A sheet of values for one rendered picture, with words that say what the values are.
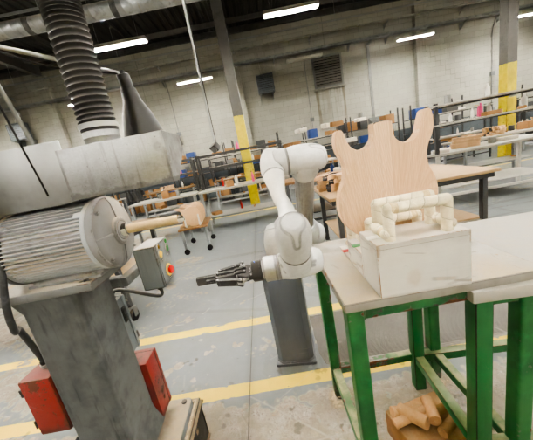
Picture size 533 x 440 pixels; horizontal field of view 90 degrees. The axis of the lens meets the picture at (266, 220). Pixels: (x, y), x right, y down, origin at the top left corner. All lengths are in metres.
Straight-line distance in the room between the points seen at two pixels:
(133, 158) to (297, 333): 1.50
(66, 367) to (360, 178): 1.24
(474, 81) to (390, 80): 3.53
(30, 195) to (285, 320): 1.47
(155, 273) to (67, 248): 0.41
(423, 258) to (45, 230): 1.16
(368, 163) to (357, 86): 11.96
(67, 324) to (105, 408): 0.36
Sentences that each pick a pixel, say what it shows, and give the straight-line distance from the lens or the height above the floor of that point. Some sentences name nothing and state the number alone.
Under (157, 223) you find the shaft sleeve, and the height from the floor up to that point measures 1.25.
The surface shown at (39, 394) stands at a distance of 1.43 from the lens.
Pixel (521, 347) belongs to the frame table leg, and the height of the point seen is 0.65.
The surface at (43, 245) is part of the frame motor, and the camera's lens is 1.09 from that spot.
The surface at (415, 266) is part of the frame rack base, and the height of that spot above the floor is 1.02.
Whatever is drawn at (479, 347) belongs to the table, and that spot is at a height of 0.67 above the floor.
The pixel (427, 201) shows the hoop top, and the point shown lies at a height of 1.20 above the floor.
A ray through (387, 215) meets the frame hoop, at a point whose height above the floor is 1.18.
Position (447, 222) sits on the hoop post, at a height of 1.13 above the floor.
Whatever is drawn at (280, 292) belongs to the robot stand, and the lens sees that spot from 1.78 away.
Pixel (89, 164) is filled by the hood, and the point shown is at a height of 1.47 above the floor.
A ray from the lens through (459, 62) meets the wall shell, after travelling 14.98.
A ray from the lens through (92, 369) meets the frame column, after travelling 1.27.
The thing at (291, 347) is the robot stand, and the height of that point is 0.14.
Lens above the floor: 1.41
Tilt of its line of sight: 13 degrees down
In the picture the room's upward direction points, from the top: 11 degrees counter-clockwise
